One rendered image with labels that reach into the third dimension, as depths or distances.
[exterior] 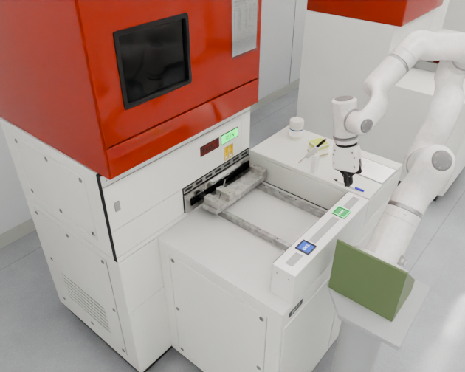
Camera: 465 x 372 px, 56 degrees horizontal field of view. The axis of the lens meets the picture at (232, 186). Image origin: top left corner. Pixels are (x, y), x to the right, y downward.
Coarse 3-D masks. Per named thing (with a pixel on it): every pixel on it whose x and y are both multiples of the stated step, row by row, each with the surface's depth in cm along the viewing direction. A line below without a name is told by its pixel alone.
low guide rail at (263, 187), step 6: (258, 186) 208; (264, 186) 206; (270, 192) 205; (276, 192) 202; (282, 192) 202; (282, 198) 201; (288, 198) 199; (294, 198) 198; (294, 204) 198; (300, 204) 195; (306, 204) 194; (306, 210) 195; (312, 210) 192; (318, 210) 191; (318, 216) 192
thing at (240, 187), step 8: (248, 176) 207; (256, 176) 207; (264, 176) 208; (232, 184) 202; (240, 184) 202; (248, 184) 202; (256, 184) 205; (240, 192) 197; (224, 200) 192; (232, 200) 194; (208, 208) 189; (224, 208) 191
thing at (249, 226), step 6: (222, 216) 191; (228, 216) 189; (234, 216) 187; (234, 222) 188; (240, 222) 185; (246, 222) 184; (246, 228) 184; (252, 228) 181; (258, 228) 181; (258, 234) 181; (264, 234) 178; (270, 234) 178; (270, 240) 177; (276, 240) 175; (282, 240) 175; (282, 246) 174; (288, 246) 172
